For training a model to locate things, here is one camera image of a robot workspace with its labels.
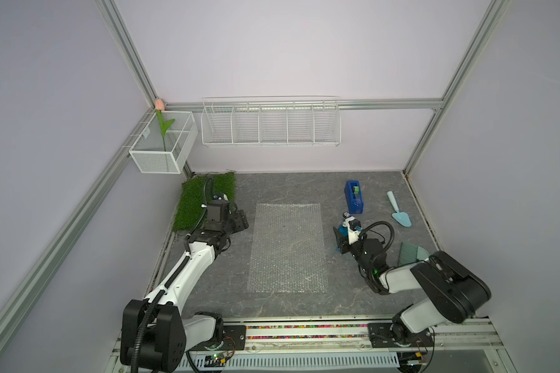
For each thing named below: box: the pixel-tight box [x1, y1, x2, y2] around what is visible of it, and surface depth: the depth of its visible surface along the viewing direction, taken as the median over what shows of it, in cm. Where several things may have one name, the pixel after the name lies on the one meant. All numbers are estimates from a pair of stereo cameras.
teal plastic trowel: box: [386, 190, 412, 227], surface depth 107 cm
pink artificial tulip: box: [154, 98, 175, 152], surface depth 92 cm
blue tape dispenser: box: [344, 180, 364, 214], surface depth 107 cm
